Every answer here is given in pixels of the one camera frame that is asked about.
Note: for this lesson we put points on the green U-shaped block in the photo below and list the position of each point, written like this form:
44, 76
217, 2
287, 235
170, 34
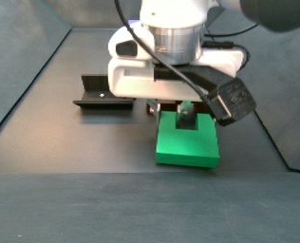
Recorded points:
187, 147

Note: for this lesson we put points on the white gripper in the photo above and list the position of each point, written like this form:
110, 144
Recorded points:
131, 67

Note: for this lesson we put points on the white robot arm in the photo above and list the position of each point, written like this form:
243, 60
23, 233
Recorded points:
162, 62

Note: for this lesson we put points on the brown T-shaped block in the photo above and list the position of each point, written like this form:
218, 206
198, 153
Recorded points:
171, 106

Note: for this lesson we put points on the black angle fixture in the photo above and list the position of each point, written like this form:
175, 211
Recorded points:
98, 96

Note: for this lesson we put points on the purple board with cross slot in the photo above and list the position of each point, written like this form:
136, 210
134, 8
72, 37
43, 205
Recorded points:
131, 22

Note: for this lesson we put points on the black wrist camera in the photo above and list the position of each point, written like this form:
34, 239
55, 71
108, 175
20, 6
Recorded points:
230, 102

